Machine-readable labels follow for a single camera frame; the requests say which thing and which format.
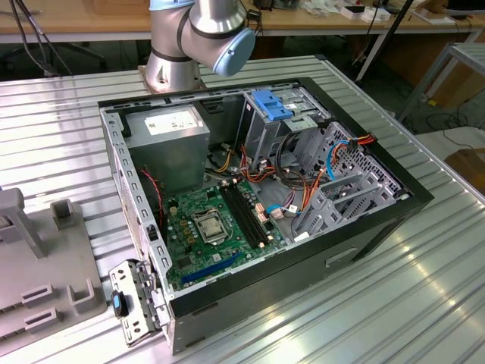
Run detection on blue data wire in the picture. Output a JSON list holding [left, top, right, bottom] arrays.
[[326, 140, 357, 185]]

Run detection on orange red power wire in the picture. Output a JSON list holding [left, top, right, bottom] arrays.
[[299, 130, 378, 213]]

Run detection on silver disk bay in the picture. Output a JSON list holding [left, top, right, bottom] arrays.
[[293, 174, 402, 242]]

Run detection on black RAM slot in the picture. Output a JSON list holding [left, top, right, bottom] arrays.
[[230, 180, 272, 243], [221, 184, 263, 249]]

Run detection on silver drive cage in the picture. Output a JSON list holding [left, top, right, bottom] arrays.
[[242, 87, 330, 165]]

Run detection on CPU socket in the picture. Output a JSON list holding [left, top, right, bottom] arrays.
[[191, 207, 229, 247]]

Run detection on grey power supply unit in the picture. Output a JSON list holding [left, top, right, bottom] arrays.
[[123, 104, 211, 198]]

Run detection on blue plastic drive latch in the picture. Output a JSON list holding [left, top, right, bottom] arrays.
[[252, 89, 297, 121]]

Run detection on blue expansion slot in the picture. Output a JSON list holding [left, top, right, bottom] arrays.
[[180, 252, 243, 285]]

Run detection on black case fan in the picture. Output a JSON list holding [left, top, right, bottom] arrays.
[[142, 163, 167, 231]]

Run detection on green motherboard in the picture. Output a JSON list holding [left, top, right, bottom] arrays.
[[162, 177, 289, 293]]

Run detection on black open PC case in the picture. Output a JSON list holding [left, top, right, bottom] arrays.
[[97, 77, 435, 356]]

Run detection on grey parts rack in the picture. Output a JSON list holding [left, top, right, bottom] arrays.
[[0, 187, 108, 342]]

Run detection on black office chair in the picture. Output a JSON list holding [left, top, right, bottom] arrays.
[[0, 40, 107, 75]]

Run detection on brown cardboard box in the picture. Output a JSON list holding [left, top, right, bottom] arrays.
[[445, 147, 485, 190]]

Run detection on long wooden desk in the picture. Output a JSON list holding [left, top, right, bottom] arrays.
[[0, 0, 485, 83]]

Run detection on orange wire bundle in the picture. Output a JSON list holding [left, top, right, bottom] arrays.
[[239, 146, 280, 189]]

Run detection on yellow black wire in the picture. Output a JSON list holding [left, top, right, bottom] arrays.
[[208, 142, 238, 176]]

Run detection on thin wires white plug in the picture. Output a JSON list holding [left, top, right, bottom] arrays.
[[264, 191, 304, 221]]

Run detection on red black fan wire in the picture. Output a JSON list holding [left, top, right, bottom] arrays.
[[139, 168, 167, 229]]

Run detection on metal bracket latch blue tab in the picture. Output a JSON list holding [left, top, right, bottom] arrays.
[[108, 258, 171, 347]]

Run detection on aluminium frame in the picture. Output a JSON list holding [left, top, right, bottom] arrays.
[[397, 42, 485, 133]]

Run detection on black camera cable bundle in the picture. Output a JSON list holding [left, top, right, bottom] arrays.
[[9, 0, 73, 79]]

